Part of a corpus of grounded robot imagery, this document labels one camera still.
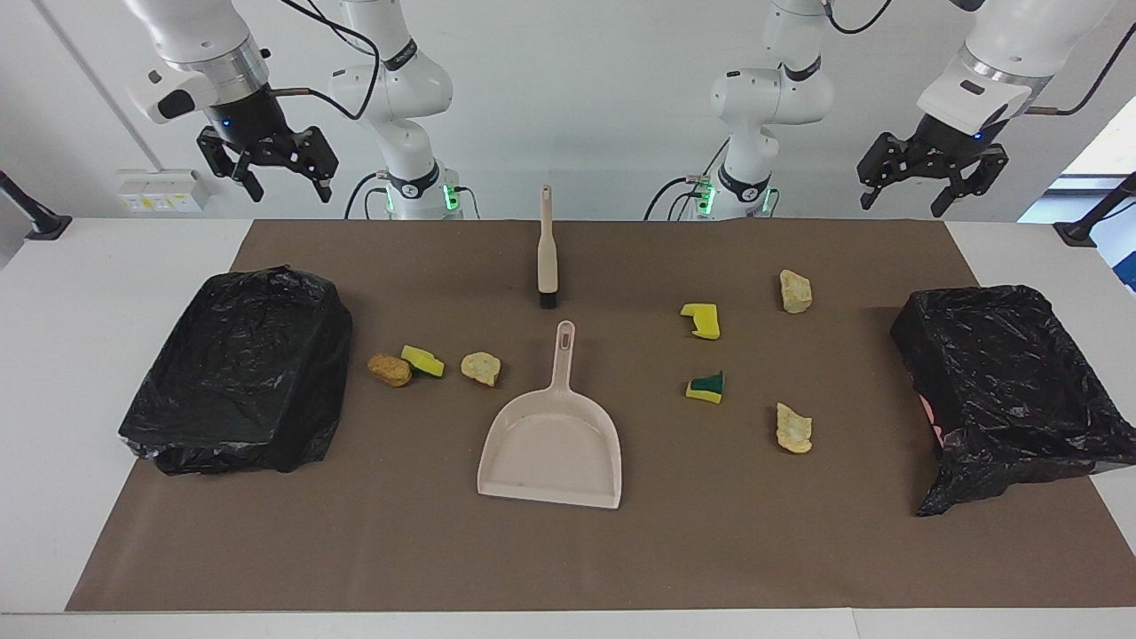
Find pink bin with black bag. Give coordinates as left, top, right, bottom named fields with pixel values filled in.
left=890, top=284, right=1136, bottom=518

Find beige plastic dustpan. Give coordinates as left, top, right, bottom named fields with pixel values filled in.
left=477, top=320, right=623, bottom=510

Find yellow sponge piece green edge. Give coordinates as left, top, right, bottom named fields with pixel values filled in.
left=400, top=344, right=446, bottom=378

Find brown table mat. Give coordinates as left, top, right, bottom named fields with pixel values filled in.
left=65, top=219, right=1136, bottom=612

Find pale round bread piece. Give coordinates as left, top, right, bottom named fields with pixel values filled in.
left=460, top=351, right=502, bottom=388

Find beige hand brush black bristles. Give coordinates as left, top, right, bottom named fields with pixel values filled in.
left=535, top=185, right=560, bottom=310

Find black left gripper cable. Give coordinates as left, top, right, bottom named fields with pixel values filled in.
left=1025, top=22, right=1136, bottom=118

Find black clamp stand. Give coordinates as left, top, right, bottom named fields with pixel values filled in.
left=0, top=169, right=73, bottom=241
left=1053, top=171, right=1136, bottom=248

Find notched yellow sponge piece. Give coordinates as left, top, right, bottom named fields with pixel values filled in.
left=680, top=303, right=722, bottom=341

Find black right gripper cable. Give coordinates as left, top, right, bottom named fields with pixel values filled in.
left=269, top=0, right=383, bottom=122

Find black left arm base cable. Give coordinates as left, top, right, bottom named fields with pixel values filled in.
left=643, top=138, right=738, bottom=221

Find black right arm base cable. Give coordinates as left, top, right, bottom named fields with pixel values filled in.
left=343, top=171, right=391, bottom=220

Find window with dark frame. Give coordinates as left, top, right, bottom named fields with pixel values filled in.
left=1016, top=93, right=1136, bottom=294

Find black arm base cable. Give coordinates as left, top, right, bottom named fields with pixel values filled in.
left=643, top=138, right=738, bottom=221
left=343, top=171, right=391, bottom=220

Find croissant bread piece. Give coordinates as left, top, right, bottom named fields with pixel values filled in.
left=779, top=269, right=814, bottom=315
left=776, top=402, right=814, bottom=455

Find white wall socket box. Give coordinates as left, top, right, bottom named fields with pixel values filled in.
left=116, top=169, right=210, bottom=215

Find brown fried nugget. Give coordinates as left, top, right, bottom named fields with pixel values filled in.
left=367, top=353, right=414, bottom=388

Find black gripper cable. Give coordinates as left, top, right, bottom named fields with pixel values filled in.
left=269, top=0, right=383, bottom=122
left=1025, top=22, right=1136, bottom=118

